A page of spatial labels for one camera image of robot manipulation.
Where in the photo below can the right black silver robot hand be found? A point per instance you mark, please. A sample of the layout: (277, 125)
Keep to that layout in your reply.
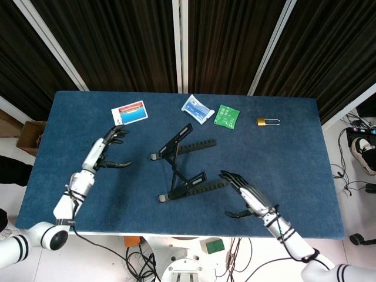
(255, 199)

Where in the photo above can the green sachet packet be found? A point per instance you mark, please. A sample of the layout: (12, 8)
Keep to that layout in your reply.
(226, 116)

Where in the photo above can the dark brown curtain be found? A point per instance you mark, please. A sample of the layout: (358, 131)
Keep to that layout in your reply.
(23, 58)
(337, 44)
(229, 44)
(117, 44)

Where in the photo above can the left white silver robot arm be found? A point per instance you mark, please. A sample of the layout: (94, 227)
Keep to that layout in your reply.
(63, 205)

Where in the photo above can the brown cardboard box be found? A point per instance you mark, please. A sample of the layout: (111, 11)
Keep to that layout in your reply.
(29, 138)

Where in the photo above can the brass padlock long shackle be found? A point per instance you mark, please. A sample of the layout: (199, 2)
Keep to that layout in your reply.
(261, 122)

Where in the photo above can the black caster wheel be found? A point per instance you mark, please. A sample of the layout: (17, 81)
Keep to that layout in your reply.
(357, 239)

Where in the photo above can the white frame post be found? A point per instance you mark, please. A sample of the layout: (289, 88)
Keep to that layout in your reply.
(346, 110)
(179, 44)
(271, 47)
(11, 107)
(53, 44)

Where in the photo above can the green block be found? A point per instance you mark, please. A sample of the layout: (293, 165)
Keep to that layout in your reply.
(214, 246)

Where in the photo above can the orange box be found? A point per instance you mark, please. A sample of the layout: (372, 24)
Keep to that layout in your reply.
(132, 241)

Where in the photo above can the blue red picture card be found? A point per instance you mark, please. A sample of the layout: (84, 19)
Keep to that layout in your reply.
(130, 114)

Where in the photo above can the white black sneaker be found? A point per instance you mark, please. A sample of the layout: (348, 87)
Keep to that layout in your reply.
(362, 152)

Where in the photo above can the white blue plastic packet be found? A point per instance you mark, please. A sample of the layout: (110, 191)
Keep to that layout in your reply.
(196, 108)

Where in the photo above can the black folding laptop stand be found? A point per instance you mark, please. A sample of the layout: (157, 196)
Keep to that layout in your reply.
(176, 176)

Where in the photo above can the blue velvet table cover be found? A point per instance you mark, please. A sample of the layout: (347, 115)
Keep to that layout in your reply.
(279, 161)

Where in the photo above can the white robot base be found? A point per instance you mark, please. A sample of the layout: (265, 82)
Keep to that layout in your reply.
(182, 258)

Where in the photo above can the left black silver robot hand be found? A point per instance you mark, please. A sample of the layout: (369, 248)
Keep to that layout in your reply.
(95, 152)

